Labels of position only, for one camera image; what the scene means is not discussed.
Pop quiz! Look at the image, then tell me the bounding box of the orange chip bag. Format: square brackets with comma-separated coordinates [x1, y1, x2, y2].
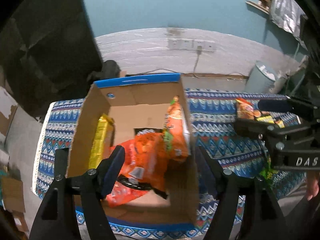
[163, 95, 190, 163]

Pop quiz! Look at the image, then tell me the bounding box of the white wall socket strip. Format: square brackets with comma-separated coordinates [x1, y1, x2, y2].
[168, 38, 216, 52]

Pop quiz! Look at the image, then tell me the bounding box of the black fan heater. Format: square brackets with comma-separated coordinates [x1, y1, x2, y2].
[90, 60, 120, 80]

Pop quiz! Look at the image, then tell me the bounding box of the grey waste bin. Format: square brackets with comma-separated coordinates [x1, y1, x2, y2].
[244, 61, 278, 94]

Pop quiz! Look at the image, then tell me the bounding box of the orange black octopus snack bag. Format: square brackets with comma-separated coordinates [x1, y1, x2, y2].
[123, 128, 169, 194]

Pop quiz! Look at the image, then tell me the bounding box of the green pea snack bag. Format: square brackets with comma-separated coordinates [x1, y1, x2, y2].
[259, 155, 278, 180]

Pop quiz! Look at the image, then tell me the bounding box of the right hand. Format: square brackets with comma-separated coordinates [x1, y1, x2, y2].
[306, 171, 319, 201]

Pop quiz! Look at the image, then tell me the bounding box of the black clothes rack cover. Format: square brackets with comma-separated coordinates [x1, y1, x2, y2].
[1, 0, 102, 117]

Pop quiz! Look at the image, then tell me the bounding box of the red orange snack bag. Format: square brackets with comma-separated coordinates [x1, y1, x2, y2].
[105, 139, 148, 207]

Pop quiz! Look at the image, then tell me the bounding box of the white power cable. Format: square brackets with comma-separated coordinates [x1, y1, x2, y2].
[192, 45, 203, 75]

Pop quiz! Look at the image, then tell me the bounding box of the patterned blue tablecloth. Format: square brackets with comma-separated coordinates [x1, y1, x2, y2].
[31, 88, 306, 239]

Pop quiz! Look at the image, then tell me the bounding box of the black yellow snack bag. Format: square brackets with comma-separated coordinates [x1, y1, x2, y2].
[256, 115, 285, 128]

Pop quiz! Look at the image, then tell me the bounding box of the red noodle snack bag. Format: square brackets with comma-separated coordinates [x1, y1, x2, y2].
[236, 98, 261, 120]

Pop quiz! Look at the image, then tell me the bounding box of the blue cardboard box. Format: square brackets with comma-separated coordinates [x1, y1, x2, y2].
[67, 73, 199, 233]

